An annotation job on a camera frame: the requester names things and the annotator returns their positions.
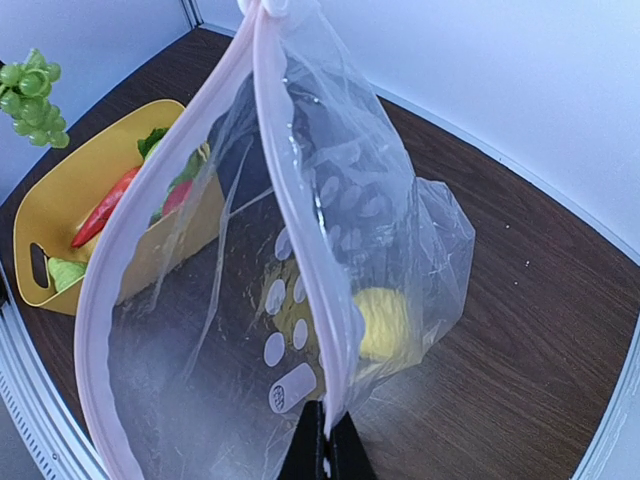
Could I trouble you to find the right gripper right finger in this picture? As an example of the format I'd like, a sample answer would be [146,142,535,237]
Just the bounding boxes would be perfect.
[329,413,375,480]

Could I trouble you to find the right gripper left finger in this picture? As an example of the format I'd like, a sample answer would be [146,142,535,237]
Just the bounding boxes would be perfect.
[279,401,326,480]

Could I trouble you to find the yellow toy apple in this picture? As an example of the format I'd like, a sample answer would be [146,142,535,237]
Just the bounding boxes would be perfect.
[354,287,424,371]

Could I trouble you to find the clear dotted zip bag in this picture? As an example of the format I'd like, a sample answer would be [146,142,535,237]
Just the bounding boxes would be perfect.
[75,1,475,479]

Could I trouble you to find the yellow plastic basket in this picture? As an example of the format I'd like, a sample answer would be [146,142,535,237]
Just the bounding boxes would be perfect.
[13,98,226,316]

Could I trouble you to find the green toy grapes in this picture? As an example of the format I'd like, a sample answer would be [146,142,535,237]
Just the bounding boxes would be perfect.
[1,48,70,149]

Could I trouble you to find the red toy chili pepper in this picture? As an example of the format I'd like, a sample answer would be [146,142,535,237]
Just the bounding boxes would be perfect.
[71,166,141,249]

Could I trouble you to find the green toy cabbage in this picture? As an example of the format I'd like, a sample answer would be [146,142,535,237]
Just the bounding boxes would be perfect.
[137,128,168,160]

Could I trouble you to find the front aluminium rail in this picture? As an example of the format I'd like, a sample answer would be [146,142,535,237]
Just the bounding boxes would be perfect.
[1,272,108,479]

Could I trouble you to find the left aluminium frame post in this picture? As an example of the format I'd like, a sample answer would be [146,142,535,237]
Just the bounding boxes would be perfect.
[180,0,204,29]

